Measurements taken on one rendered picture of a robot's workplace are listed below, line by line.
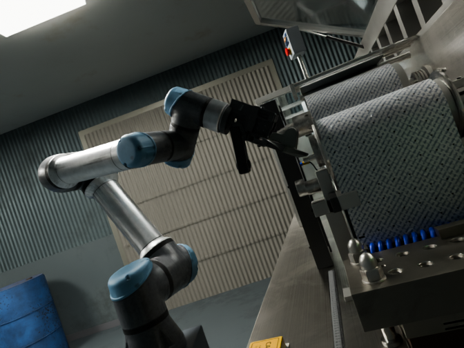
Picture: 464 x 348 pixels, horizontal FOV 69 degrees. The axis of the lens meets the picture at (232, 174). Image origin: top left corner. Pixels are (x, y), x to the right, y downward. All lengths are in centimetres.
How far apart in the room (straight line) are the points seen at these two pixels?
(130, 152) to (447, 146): 62
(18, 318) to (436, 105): 422
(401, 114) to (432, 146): 8
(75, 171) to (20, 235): 423
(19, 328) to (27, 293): 34
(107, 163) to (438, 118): 70
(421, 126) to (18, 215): 483
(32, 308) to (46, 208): 123
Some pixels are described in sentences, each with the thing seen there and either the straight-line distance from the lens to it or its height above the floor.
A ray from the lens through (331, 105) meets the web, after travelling 96.
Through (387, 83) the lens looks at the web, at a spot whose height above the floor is 135.
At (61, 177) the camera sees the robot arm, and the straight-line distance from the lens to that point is 99.
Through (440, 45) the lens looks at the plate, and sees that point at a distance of 97.
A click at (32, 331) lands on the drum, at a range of 446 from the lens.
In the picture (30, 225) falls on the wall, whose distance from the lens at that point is 504.
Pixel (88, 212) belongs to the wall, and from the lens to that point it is 462.
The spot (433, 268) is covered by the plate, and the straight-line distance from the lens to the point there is 60.
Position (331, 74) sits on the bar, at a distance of 104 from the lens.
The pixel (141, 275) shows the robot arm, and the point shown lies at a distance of 87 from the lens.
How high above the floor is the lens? 125
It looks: 1 degrees up
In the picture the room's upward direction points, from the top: 19 degrees counter-clockwise
